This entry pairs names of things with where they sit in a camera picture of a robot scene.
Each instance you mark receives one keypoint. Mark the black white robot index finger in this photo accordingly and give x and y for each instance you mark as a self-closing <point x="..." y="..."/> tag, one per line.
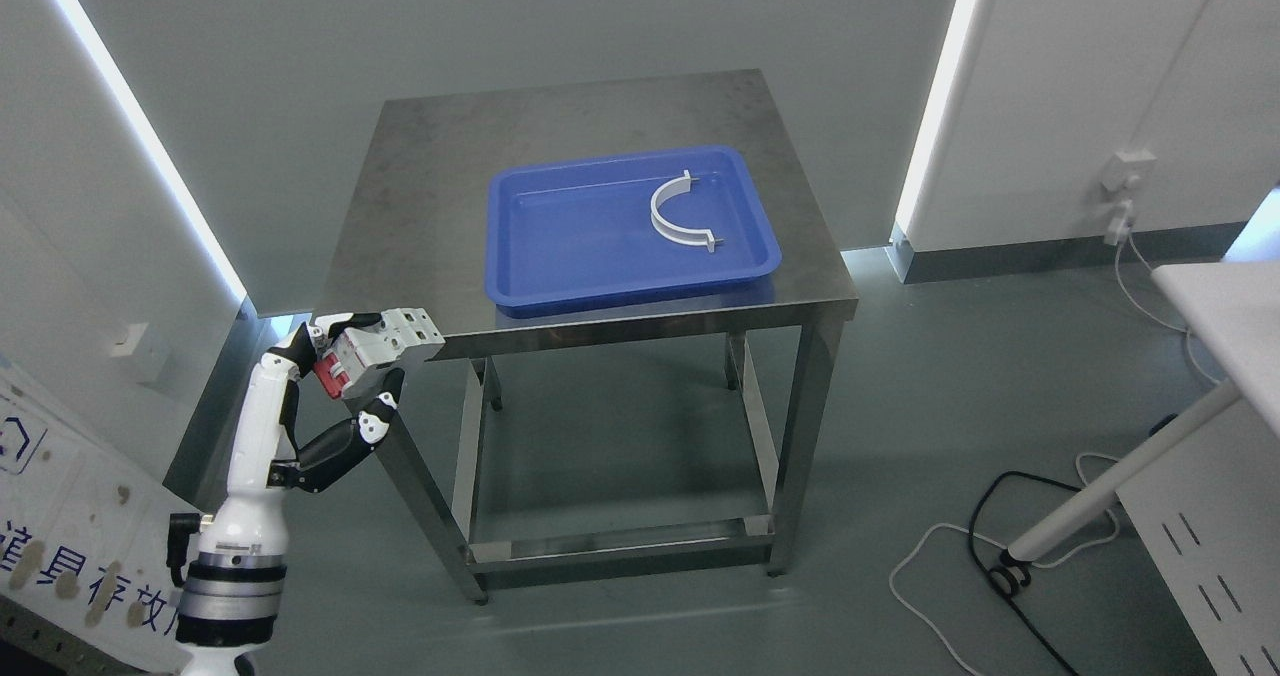
<point x="305" y="344"/>

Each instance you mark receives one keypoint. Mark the white wall socket with plug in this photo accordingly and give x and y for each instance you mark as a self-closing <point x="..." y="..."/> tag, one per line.
<point x="1121" y="179"/>

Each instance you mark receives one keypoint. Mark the blue plastic tray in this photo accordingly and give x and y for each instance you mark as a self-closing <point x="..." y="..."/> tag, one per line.
<point x="575" y="235"/>

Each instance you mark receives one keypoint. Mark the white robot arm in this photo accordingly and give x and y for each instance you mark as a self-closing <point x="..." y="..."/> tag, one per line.
<point x="230" y="566"/>

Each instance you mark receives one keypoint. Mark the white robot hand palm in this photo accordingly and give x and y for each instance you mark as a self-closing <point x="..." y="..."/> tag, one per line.
<point x="261" y="440"/>

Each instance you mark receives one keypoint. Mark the white wall switch box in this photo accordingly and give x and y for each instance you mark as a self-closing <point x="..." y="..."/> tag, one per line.
<point x="136" y="345"/>

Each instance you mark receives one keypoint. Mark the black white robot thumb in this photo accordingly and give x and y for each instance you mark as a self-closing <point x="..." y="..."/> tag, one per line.
<point x="331" y="455"/>

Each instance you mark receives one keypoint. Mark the stainless steel table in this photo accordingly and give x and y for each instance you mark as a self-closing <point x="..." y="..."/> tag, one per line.
<point x="632" y="439"/>

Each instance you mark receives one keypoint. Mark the grey red circuit breaker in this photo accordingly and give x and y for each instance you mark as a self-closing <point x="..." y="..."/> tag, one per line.
<point x="357" y="359"/>

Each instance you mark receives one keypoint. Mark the white curved plastic bracket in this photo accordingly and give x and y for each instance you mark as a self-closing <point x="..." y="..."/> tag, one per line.
<point x="673" y="217"/>

